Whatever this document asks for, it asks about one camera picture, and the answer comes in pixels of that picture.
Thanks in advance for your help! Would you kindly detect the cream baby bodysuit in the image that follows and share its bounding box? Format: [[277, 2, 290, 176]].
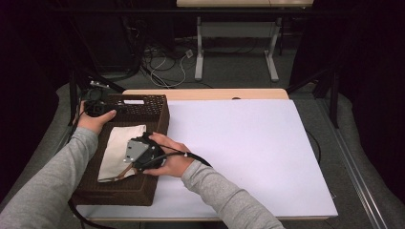
[[96, 123, 148, 183]]

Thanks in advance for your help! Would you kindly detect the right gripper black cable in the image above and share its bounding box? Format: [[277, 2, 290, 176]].
[[149, 142, 213, 168]]

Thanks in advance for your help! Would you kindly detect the person's left hand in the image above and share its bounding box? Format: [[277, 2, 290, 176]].
[[75, 100, 117, 135]]

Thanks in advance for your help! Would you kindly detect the black cable bundle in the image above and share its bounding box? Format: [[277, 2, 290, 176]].
[[122, 15, 180, 80]]

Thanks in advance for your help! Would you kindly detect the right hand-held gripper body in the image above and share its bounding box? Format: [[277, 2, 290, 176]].
[[123, 132, 166, 173]]

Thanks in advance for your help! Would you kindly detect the white cable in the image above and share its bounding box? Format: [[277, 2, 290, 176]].
[[149, 49, 195, 90]]

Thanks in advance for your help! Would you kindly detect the brown woven basket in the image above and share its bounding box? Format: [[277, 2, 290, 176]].
[[70, 94, 171, 207]]

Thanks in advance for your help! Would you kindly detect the thin black cable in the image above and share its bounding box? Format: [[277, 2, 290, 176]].
[[305, 130, 322, 165]]

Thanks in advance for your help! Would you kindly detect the person's right hand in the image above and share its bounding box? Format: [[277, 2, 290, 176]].
[[142, 132, 194, 178]]

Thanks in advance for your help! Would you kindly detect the white table mat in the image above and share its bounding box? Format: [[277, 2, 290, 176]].
[[75, 98, 339, 220]]

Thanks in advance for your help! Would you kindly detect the black metal stand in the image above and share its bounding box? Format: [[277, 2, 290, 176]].
[[68, 68, 126, 127], [286, 68, 339, 128]]

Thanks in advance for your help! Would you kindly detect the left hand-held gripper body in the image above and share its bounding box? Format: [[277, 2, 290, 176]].
[[83, 80, 111, 118]]

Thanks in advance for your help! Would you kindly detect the white-legged desk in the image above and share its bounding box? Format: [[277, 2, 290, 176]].
[[176, 0, 314, 83]]

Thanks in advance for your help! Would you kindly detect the aluminium floor rail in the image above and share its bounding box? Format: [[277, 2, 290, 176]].
[[316, 96, 390, 229]]

